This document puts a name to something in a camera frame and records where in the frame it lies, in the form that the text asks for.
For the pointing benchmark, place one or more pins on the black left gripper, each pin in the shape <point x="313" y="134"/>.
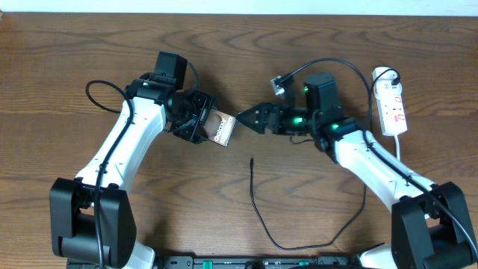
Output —
<point x="192" y="131"/>

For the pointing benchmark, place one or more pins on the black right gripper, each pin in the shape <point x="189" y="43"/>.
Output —
<point x="259" y="125"/>

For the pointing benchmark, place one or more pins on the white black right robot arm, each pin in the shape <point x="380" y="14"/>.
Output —
<point x="430" y="223"/>

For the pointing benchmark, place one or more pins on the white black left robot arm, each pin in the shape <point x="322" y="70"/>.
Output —
<point x="91" y="216"/>

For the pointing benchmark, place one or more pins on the white power strip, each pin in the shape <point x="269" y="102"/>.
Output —
<point x="387" y="90"/>

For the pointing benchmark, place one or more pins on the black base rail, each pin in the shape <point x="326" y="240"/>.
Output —
<point x="189" y="262"/>

